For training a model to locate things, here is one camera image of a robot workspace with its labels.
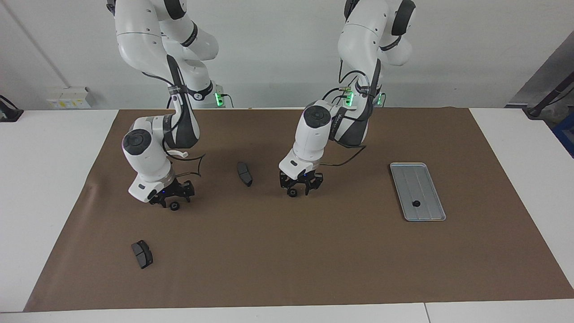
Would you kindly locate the grey brake pad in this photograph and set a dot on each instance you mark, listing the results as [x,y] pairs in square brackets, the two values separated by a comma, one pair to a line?
[142,255]
[244,174]

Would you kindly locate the black stand leg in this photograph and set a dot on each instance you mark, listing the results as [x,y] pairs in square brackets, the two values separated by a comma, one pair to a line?
[549,96]

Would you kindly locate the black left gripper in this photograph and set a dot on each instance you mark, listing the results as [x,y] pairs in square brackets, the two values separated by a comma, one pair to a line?
[300,177]

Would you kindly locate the silver metal ribbed tray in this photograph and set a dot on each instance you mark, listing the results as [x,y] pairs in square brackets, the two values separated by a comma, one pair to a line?
[423,188]

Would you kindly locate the brown paper table mat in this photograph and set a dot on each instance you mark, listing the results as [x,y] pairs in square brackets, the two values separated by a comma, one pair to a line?
[314,251]

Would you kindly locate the blue crate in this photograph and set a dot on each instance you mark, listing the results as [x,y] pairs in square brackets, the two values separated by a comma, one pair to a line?
[566,134]

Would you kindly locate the white curved plastic bracket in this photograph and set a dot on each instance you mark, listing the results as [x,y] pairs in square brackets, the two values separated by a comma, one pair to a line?
[179,154]

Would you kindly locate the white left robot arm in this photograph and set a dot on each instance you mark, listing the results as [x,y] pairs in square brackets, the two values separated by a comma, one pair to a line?
[358,36]

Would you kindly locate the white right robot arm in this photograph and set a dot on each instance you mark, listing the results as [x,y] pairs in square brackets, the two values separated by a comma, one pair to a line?
[143,45]

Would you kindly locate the white wall socket box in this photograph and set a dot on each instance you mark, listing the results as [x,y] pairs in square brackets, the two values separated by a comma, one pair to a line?
[67,98]

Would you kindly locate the black bearing gear silver centre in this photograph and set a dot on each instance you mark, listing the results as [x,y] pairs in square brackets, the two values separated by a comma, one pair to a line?
[174,206]
[292,193]

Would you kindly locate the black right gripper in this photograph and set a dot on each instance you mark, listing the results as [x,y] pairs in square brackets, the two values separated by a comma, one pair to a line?
[170,190]

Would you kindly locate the black clamp base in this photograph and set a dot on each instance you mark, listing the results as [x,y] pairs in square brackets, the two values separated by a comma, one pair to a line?
[9,114]

